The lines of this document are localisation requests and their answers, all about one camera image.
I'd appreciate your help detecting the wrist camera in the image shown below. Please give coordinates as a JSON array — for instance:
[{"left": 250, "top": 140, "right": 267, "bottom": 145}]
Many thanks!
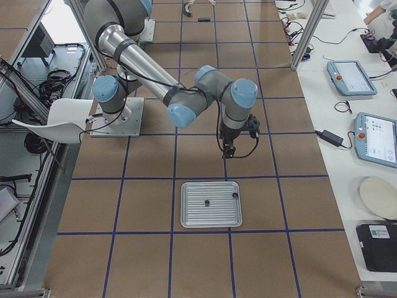
[{"left": 246, "top": 114, "right": 260, "bottom": 138}]

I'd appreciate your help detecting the round beige plate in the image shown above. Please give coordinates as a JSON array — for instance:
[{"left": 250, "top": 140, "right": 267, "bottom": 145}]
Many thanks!
[{"left": 359, "top": 177, "right": 396, "bottom": 220}]

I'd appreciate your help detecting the white curved plastic bracket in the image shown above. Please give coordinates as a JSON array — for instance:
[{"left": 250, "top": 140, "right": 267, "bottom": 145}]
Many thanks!
[{"left": 188, "top": 0, "right": 216, "bottom": 6}]

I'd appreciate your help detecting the aluminium frame post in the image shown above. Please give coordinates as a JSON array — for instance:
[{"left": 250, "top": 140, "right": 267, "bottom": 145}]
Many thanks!
[{"left": 290, "top": 0, "right": 329, "bottom": 70}]

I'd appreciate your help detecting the far teach pendant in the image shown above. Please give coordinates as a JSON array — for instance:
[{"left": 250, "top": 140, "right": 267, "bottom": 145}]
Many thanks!
[{"left": 326, "top": 60, "right": 378, "bottom": 96}]

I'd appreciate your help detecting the curved brake shoe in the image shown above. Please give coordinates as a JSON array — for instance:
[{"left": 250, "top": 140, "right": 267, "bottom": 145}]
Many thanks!
[{"left": 182, "top": 1, "right": 193, "bottom": 17}]

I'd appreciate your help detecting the ribbed metal tray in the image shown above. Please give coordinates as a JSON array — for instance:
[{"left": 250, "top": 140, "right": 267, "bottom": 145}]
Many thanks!
[{"left": 181, "top": 181, "right": 243, "bottom": 228}]

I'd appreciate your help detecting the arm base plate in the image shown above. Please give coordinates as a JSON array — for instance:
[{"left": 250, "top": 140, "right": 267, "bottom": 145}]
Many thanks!
[
  {"left": 89, "top": 97, "right": 145, "bottom": 137},
  {"left": 139, "top": 19, "right": 156, "bottom": 43}
]

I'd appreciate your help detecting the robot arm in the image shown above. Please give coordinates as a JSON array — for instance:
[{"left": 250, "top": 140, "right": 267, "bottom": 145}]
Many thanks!
[
  {"left": 84, "top": 0, "right": 152, "bottom": 42},
  {"left": 84, "top": 1, "right": 260, "bottom": 159}
]

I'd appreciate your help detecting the near teach pendant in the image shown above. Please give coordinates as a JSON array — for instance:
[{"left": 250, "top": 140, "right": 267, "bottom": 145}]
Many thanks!
[{"left": 354, "top": 112, "right": 396, "bottom": 168}]

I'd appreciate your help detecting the teach pendant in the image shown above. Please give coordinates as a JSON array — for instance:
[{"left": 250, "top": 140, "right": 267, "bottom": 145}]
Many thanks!
[
  {"left": 354, "top": 112, "right": 396, "bottom": 168},
  {"left": 326, "top": 60, "right": 378, "bottom": 96}
]

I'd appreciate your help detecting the black power adapter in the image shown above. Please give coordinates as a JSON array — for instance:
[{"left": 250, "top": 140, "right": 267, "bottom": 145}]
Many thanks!
[{"left": 315, "top": 130, "right": 344, "bottom": 147}]

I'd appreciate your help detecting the black box device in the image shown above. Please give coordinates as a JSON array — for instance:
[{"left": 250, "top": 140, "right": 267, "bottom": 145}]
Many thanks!
[{"left": 356, "top": 223, "right": 396, "bottom": 273}]

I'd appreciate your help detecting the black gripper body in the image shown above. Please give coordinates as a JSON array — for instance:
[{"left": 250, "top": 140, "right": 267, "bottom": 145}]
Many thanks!
[{"left": 220, "top": 124, "right": 241, "bottom": 150}]

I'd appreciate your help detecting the black brake pad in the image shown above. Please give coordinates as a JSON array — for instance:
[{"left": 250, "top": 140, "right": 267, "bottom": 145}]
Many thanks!
[{"left": 197, "top": 17, "right": 211, "bottom": 22}]

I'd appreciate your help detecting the white plastic chair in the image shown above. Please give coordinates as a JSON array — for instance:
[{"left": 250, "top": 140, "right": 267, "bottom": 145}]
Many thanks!
[{"left": 12, "top": 98, "right": 93, "bottom": 144}]

